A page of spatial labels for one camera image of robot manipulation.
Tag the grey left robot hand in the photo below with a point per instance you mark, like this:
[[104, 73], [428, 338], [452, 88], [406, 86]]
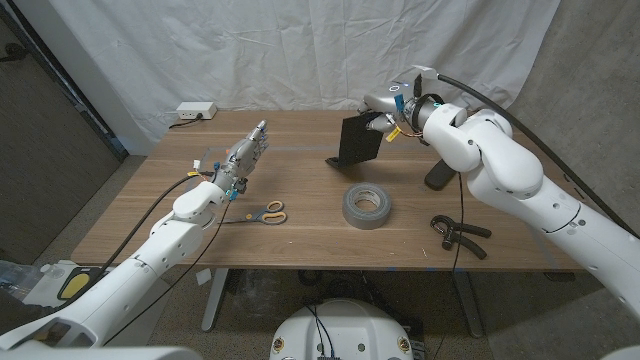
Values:
[[245, 152]]

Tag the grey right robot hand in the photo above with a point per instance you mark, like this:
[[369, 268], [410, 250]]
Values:
[[387, 100]]

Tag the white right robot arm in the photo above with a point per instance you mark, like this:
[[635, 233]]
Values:
[[505, 165]]

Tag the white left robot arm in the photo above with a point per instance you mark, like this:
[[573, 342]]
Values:
[[150, 257]]

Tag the white tape tag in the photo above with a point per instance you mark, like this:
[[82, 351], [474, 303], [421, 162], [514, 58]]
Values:
[[425, 71]]

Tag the white power strip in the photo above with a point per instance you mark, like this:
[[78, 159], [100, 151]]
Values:
[[197, 110]]

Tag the black oblong pouch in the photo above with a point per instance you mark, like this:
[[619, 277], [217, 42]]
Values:
[[439, 177]]

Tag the white backdrop cloth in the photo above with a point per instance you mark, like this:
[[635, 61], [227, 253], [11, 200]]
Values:
[[300, 50]]

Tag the white paper label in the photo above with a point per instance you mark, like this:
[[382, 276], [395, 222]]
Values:
[[203, 276]]

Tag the grey table leg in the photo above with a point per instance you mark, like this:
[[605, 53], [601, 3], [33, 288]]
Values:
[[470, 305], [215, 300]]

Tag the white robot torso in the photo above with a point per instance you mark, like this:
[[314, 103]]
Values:
[[345, 330]]

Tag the dark partition panel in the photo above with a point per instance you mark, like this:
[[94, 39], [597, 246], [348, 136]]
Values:
[[40, 150]]

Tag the yellow and black floor pedal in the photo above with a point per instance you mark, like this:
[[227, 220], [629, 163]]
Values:
[[75, 285]]

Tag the clear plastic bag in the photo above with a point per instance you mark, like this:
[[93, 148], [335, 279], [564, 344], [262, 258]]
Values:
[[20, 280]]

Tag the grey duct tape roll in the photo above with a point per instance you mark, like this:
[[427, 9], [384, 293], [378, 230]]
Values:
[[350, 212]]

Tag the black tripod mount clamp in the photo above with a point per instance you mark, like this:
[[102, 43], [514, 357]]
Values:
[[470, 247]]

